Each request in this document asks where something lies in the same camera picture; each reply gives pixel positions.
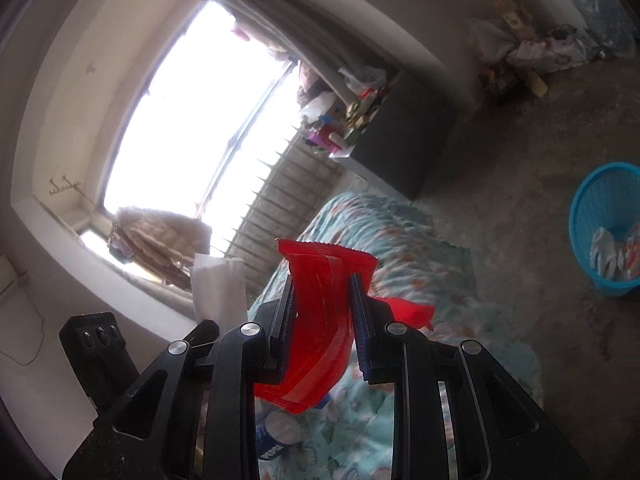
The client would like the dark grey cabinet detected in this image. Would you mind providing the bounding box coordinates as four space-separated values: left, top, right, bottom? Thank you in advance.
330 67 458 201

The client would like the white plastic bag red print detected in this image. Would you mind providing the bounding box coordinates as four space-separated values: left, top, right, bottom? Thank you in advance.
337 65 388 98

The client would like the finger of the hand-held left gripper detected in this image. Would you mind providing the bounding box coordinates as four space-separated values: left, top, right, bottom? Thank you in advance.
184 319 222 348

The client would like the pink bottle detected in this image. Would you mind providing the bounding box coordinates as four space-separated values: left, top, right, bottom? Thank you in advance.
307 125 341 153

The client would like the beige padded coat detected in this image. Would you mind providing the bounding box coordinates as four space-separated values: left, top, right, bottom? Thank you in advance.
107 205 213 291

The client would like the red snack wrapper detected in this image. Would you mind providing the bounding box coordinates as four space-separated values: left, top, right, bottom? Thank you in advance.
252 238 435 416

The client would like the pile of clothes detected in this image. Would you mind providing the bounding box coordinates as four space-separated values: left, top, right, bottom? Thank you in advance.
295 60 341 111

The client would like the grey curtain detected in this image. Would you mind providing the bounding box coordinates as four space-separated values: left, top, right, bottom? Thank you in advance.
135 0 396 91

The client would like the white paper tissue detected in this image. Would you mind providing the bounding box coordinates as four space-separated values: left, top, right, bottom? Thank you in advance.
190 253 248 328

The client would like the floral turquoise blanket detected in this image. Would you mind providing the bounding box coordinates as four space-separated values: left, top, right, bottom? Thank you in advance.
247 191 543 480

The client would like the large blue water jug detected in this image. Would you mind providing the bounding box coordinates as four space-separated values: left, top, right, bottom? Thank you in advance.
557 0 636 48

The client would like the blue plastic basket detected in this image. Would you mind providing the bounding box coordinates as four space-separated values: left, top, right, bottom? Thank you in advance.
568 161 640 298

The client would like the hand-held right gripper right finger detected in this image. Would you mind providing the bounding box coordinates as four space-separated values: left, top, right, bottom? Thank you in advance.
349 272 591 480

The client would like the white plastic bag by wall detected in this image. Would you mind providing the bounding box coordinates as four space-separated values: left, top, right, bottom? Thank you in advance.
467 17 516 61

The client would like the metal window railing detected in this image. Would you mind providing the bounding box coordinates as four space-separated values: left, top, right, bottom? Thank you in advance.
210 127 346 306

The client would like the wall hook rack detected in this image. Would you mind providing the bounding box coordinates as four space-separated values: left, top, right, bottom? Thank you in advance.
47 175 83 198

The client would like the clear plastic bottle blue label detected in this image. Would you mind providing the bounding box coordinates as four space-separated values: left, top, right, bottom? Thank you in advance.
256 395 331 461

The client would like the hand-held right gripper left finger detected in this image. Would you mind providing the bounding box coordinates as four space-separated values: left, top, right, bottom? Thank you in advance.
62 274 297 480

